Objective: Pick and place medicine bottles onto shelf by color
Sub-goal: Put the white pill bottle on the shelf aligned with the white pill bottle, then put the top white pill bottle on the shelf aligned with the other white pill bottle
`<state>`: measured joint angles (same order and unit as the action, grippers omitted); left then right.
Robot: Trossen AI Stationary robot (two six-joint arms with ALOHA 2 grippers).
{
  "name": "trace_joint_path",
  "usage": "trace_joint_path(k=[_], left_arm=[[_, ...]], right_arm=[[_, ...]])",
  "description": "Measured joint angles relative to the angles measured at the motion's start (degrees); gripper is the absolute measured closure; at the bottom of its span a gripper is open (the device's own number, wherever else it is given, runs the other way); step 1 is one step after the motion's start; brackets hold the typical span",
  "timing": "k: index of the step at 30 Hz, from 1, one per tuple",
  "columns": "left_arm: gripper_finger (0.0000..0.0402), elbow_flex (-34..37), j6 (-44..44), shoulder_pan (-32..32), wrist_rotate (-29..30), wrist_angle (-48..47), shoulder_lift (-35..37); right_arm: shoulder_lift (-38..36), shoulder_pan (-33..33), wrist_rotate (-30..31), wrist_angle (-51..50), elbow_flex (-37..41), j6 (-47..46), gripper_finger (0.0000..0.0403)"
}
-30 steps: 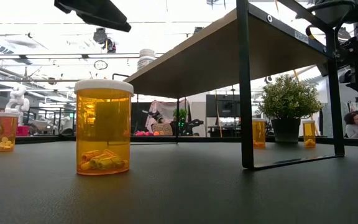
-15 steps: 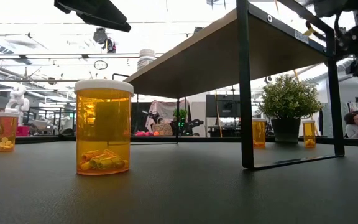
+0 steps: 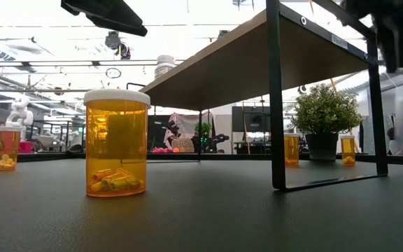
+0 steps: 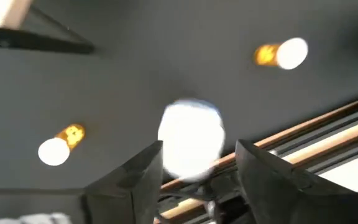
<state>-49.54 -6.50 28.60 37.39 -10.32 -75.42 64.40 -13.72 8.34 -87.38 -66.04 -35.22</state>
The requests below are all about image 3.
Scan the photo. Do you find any black partition panel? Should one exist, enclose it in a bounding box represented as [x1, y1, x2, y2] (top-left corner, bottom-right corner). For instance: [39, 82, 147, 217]
[146, 114, 171, 154]

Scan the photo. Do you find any wicker basket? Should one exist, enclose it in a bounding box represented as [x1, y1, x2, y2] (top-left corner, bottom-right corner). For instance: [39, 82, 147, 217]
[171, 136, 196, 154]

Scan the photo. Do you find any small amber pill bottle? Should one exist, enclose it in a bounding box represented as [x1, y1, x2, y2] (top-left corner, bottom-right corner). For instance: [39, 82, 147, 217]
[0, 125, 22, 172]
[339, 134, 357, 168]
[283, 132, 301, 168]

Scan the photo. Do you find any black monitor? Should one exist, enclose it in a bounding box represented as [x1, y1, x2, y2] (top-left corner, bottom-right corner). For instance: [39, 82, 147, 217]
[232, 106, 271, 133]

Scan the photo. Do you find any wooden sorting board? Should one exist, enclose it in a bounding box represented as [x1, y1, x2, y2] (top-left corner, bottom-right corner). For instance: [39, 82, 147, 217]
[126, 0, 390, 193]

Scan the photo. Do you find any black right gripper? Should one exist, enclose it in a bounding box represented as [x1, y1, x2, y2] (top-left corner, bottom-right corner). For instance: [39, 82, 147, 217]
[341, 0, 403, 74]

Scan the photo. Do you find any pink box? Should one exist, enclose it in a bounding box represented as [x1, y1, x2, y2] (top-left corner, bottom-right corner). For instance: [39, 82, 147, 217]
[0, 126, 34, 154]

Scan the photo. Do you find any potted green plant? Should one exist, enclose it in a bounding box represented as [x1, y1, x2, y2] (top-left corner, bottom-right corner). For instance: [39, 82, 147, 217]
[290, 83, 365, 162]

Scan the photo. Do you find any small green plant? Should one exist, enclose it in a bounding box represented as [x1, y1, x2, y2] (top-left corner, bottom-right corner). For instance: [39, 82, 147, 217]
[194, 121, 212, 138]

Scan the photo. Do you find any large amber pill bottle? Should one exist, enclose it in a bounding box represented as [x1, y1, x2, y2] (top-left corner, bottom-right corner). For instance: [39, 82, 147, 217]
[83, 88, 151, 198]

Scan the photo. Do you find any pale draped cloth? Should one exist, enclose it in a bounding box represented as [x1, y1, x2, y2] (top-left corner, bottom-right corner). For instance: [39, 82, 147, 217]
[166, 111, 212, 141]

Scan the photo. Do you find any white robot figure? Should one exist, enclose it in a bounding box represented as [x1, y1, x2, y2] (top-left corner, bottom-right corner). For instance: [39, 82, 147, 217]
[4, 96, 34, 141]

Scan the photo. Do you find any black hanging ring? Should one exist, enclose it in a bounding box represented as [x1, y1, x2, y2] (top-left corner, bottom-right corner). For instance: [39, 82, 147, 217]
[105, 67, 122, 79]

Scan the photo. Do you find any black ceiling fixture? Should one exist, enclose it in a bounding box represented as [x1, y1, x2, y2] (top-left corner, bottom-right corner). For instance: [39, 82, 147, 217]
[117, 41, 132, 60]
[104, 30, 122, 50]

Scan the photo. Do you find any black table frame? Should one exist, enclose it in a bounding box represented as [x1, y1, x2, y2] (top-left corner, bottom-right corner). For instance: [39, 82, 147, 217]
[0, 151, 403, 166]

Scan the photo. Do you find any white labelled medicine bottle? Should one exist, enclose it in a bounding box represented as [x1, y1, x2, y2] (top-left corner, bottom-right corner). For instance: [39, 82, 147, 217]
[153, 54, 177, 81]

